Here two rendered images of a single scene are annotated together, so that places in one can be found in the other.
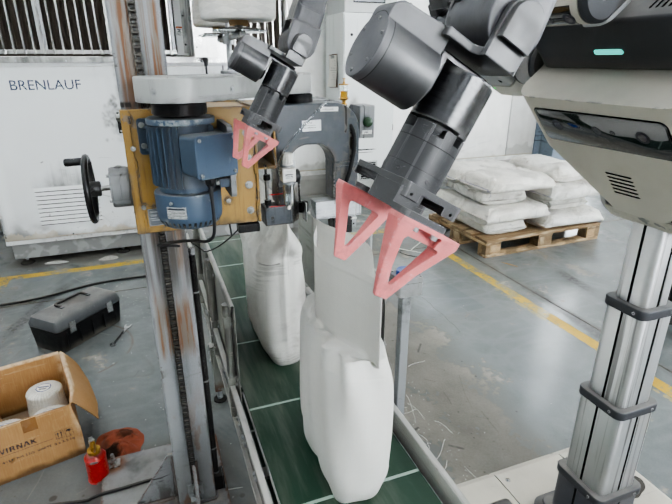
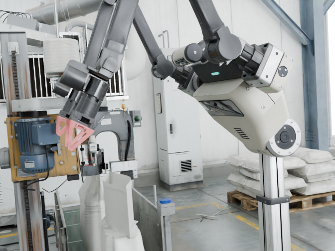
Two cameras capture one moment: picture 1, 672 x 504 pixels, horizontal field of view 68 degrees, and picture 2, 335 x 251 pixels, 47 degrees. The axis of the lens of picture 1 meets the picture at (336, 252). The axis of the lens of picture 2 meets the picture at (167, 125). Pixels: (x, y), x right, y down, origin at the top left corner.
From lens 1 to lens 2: 0.67 m
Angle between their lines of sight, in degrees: 18
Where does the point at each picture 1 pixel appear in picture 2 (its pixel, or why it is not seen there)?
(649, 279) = (268, 182)
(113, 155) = not seen: hidden behind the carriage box
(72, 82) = not seen: outside the picture
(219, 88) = (52, 103)
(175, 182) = (29, 148)
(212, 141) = (46, 126)
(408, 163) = (80, 107)
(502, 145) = not seen: hidden behind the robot
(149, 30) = (23, 80)
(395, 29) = (69, 67)
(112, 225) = (9, 208)
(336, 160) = (121, 139)
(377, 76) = (65, 80)
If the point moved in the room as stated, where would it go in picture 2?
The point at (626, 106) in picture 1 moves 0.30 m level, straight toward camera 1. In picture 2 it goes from (218, 94) to (177, 96)
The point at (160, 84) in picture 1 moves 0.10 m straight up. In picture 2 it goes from (23, 102) to (21, 79)
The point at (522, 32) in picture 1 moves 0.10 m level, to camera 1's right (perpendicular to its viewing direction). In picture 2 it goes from (109, 65) to (147, 63)
